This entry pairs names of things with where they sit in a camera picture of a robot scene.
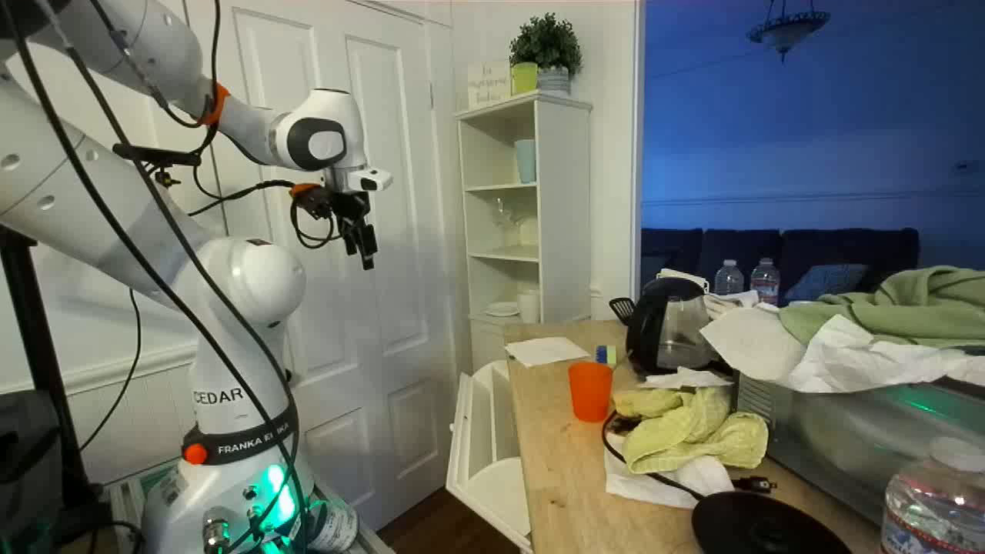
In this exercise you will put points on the green blanket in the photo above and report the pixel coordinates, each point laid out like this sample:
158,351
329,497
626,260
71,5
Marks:
914,301

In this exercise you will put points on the clear plastic jar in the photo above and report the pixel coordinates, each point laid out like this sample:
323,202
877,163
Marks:
934,509

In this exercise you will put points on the yellow-green pot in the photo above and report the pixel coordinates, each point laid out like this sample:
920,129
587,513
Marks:
526,77

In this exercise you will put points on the dark blue sofa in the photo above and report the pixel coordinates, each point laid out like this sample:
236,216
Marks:
882,251

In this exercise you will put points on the orange plastic cup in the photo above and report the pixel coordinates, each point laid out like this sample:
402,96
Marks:
592,392

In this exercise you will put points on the clear wine glass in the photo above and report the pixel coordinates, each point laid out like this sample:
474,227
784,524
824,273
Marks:
500,222

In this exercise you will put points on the hanging chandelier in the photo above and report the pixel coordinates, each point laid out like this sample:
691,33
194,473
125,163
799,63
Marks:
789,26

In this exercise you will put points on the black stand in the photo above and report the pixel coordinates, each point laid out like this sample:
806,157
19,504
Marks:
36,388

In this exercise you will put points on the white rag under towel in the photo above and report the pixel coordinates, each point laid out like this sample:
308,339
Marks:
657,484

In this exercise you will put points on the yellow-green towel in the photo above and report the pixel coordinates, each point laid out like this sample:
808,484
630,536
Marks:
693,431

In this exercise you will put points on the white sign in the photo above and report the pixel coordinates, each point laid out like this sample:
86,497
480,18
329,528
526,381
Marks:
488,84

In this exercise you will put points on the potted green plant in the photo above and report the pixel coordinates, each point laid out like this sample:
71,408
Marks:
550,47

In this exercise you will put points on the white island with wooden top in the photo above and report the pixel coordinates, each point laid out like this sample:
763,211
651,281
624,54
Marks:
559,462

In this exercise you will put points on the metal storage bin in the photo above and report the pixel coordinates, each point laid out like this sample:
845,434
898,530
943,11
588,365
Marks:
851,440

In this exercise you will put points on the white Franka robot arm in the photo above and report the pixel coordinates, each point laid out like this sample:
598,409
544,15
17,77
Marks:
240,281

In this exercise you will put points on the white open shelf unit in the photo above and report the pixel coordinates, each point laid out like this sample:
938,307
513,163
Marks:
559,205

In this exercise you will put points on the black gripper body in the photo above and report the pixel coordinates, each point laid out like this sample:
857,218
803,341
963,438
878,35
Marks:
349,212

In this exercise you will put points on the clear water bottle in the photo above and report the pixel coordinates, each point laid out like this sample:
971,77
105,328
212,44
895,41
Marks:
764,281
728,279

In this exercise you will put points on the white panel door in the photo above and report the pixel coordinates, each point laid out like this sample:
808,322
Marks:
381,339

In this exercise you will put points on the pale teal cup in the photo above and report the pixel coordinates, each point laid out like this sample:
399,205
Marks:
526,160

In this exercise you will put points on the white tilt-out drawer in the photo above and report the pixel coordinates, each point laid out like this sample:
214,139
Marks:
482,451

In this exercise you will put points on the white crumpled cloth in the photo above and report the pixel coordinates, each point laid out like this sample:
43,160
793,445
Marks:
821,359

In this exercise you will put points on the black electric kettle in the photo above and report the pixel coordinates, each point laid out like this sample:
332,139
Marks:
666,325

